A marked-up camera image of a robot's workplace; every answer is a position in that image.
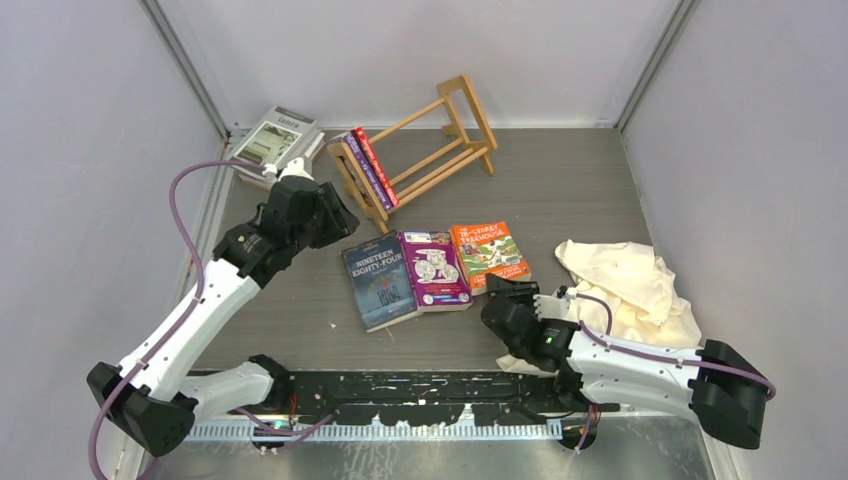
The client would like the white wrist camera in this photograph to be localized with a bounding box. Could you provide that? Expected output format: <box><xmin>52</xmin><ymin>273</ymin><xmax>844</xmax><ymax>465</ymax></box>
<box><xmin>262</xmin><ymin>157</ymin><xmax>314</xmax><ymax>183</ymax></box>
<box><xmin>533</xmin><ymin>285</ymin><xmax>578</xmax><ymax>323</ymax></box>

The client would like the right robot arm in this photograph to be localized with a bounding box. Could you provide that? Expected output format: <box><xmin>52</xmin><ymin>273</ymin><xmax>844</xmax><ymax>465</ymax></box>
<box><xmin>481</xmin><ymin>274</ymin><xmax>776</xmax><ymax>450</ymax></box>

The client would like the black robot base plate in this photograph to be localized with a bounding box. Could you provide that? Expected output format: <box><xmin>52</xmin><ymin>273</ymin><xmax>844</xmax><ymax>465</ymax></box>
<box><xmin>247</xmin><ymin>370</ymin><xmax>589</xmax><ymax>427</ymax></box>

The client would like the blue Nineteen Eighty-Four book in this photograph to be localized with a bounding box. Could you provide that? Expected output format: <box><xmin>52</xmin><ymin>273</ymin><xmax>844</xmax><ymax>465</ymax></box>
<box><xmin>341</xmin><ymin>230</ymin><xmax>422</xmax><ymax>333</ymax></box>

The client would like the magenta paperback book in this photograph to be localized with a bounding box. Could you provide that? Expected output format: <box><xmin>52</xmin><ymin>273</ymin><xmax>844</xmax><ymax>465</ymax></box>
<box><xmin>398</xmin><ymin>231</ymin><xmax>473</xmax><ymax>313</ymax></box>

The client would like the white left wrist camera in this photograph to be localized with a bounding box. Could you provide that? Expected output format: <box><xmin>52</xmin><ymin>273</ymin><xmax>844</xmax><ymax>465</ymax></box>
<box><xmin>262</xmin><ymin>157</ymin><xmax>314</xmax><ymax>183</ymax></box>

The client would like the purple 52-Storey Treehouse book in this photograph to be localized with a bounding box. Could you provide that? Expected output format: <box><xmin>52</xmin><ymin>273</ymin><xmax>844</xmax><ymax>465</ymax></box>
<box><xmin>330</xmin><ymin>130</ymin><xmax>393</xmax><ymax>212</ymax></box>

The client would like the cream cloth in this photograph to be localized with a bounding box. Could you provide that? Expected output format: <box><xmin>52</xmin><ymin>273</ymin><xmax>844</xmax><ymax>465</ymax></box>
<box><xmin>496</xmin><ymin>238</ymin><xmax>704</xmax><ymax>376</ymax></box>

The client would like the stack of grey magazines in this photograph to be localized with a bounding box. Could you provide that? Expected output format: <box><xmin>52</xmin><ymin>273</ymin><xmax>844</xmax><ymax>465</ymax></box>
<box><xmin>228</xmin><ymin>106</ymin><xmax>325</xmax><ymax>190</ymax></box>

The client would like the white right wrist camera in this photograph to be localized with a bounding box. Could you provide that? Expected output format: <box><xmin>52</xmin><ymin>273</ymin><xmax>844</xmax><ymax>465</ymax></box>
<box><xmin>533</xmin><ymin>285</ymin><xmax>578</xmax><ymax>323</ymax></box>

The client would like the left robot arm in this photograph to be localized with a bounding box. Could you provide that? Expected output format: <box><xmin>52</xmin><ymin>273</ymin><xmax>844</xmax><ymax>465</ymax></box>
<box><xmin>86</xmin><ymin>175</ymin><xmax>360</xmax><ymax>457</ymax></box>

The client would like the orange 78-Storey Treehouse book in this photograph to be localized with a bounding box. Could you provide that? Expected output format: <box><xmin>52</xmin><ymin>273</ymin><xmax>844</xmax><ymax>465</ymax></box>
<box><xmin>449</xmin><ymin>222</ymin><xmax>532</xmax><ymax>296</ymax></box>

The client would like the red Treehouse book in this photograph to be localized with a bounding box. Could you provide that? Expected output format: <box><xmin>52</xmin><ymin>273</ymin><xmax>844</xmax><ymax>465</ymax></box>
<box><xmin>352</xmin><ymin>127</ymin><xmax>399</xmax><ymax>211</ymax></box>

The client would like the wooden book rack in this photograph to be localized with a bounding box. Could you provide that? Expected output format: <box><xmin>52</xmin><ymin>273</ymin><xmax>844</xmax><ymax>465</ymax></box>
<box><xmin>326</xmin><ymin>75</ymin><xmax>498</xmax><ymax>234</ymax></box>

